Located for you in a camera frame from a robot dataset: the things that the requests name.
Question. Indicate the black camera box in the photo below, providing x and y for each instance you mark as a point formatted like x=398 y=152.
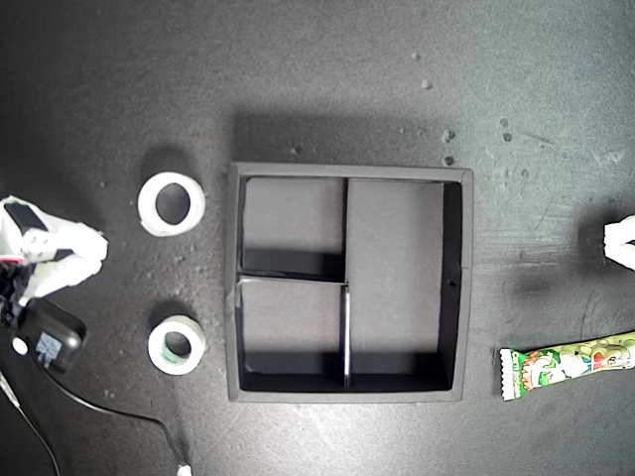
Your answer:
x=54 y=337

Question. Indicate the large white tape roll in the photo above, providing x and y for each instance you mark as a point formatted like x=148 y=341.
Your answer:
x=149 y=208

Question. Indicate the small white tape roll green core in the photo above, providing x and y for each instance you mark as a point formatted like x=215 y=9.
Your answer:
x=158 y=354

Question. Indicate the black tray with wells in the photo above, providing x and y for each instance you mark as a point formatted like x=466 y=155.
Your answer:
x=394 y=238

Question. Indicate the green printed snack bar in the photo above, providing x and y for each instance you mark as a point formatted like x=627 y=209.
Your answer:
x=560 y=367

